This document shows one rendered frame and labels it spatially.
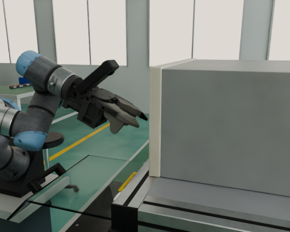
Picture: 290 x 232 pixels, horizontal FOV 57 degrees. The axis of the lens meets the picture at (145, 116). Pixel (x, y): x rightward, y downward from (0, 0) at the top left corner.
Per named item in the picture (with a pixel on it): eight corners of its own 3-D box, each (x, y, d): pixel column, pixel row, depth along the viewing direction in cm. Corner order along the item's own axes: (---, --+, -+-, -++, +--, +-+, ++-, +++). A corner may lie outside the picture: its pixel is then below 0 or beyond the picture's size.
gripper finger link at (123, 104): (141, 130, 72) (109, 116, 72) (150, 111, 70) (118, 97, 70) (140, 135, 69) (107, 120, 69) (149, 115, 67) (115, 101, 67)
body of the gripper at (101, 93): (109, 122, 72) (72, 101, 74) (121, 95, 69) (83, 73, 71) (95, 130, 65) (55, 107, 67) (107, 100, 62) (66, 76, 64)
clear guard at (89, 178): (6, 220, 55) (2, 194, 54) (72, 171, 77) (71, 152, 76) (158, 259, 45) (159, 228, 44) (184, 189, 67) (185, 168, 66)
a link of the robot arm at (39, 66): (38, 61, 78) (29, 41, 70) (69, 79, 76) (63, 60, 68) (20, 81, 74) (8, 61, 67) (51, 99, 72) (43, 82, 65)
